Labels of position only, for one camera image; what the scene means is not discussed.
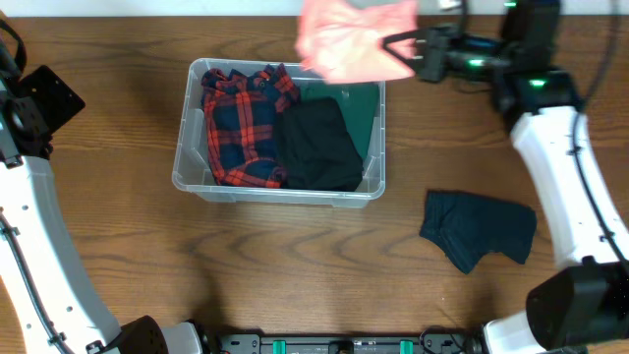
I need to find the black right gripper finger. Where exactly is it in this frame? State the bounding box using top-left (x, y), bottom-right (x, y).
top-left (382, 29), bottom-right (426, 47)
top-left (382, 43), bottom-right (424, 74)

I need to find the green garment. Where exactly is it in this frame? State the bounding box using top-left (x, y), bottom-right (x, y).
top-left (300, 82), bottom-right (379, 160)

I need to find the pink shirt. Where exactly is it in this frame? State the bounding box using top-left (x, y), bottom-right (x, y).
top-left (295, 0), bottom-right (418, 85)

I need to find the black garment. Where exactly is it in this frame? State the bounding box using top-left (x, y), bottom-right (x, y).
top-left (273, 97), bottom-right (363, 192)

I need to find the dark teal garment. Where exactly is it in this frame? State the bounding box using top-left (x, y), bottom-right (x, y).
top-left (419, 190), bottom-right (538, 274)

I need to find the red navy plaid shirt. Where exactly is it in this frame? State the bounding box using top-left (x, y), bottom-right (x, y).
top-left (201, 64), bottom-right (301, 189)

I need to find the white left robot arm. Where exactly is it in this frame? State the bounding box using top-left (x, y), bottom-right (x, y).
top-left (1, 23), bottom-right (208, 354)

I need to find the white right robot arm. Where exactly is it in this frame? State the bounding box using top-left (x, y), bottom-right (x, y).
top-left (382, 0), bottom-right (628, 353)

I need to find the clear plastic storage bin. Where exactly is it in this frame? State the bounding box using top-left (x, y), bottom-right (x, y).
top-left (172, 58), bottom-right (386, 208)

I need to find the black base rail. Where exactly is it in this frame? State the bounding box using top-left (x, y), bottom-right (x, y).
top-left (217, 328), bottom-right (486, 354)

